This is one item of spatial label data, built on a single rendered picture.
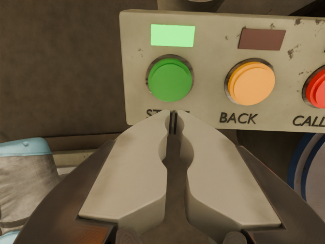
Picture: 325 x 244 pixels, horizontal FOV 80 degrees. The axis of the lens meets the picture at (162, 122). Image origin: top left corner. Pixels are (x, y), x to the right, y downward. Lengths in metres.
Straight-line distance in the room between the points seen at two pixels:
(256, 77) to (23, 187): 0.51
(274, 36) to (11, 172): 0.53
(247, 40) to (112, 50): 0.68
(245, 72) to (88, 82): 0.72
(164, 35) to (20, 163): 0.46
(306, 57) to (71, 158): 0.73
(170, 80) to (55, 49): 0.75
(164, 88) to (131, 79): 0.03
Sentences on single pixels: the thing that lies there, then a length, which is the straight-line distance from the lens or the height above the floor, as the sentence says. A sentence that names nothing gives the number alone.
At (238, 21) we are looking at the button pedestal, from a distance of 0.19.
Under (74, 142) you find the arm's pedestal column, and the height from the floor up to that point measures 0.02.
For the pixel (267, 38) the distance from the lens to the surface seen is 0.20.
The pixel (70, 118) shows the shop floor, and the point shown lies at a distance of 0.89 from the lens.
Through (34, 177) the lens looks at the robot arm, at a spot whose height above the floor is 0.37.
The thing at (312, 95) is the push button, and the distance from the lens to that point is 0.23.
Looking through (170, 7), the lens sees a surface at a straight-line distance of 0.35.
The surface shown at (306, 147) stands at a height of 0.42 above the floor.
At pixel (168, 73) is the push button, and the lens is 0.18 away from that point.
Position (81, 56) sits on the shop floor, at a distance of 0.86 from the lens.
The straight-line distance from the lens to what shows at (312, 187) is 0.51.
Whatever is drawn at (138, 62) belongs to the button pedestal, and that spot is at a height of 0.60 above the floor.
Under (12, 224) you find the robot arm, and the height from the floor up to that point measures 0.40.
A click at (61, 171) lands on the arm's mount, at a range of 0.80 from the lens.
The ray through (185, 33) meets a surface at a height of 0.62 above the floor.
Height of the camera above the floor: 0.79
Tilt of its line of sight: 79 degrees down
